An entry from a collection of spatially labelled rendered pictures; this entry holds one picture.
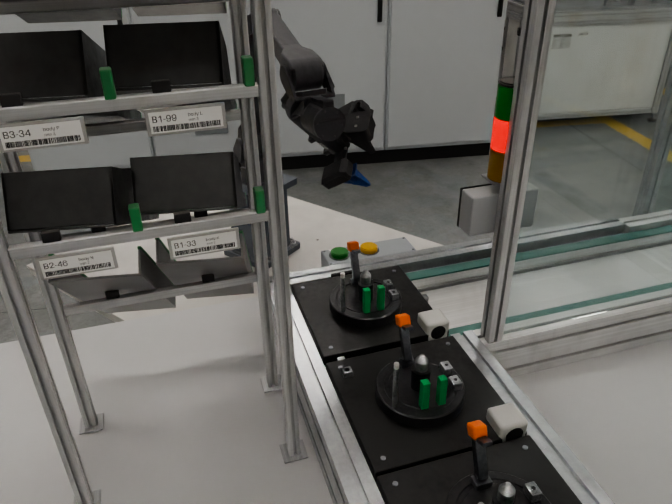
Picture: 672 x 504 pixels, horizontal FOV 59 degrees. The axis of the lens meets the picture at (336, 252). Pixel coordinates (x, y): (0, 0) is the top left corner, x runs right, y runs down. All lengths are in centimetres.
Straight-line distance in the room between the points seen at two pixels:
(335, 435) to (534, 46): 62
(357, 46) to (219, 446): 334
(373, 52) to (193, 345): 312
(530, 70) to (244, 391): 74
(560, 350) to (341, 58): 315
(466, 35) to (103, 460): 368
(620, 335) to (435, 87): 320
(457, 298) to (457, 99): 318
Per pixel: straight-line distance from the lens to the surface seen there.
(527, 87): 91
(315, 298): 119
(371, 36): 412
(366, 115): 110
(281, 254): 80
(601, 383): 125
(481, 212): 99
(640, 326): 133
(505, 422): 94
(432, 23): 420
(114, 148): 430
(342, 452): 91
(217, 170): 79
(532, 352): 119
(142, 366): 126
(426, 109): 433
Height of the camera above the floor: 165
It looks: 30 degrees down
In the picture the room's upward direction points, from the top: 1 degrees counter-clockwise
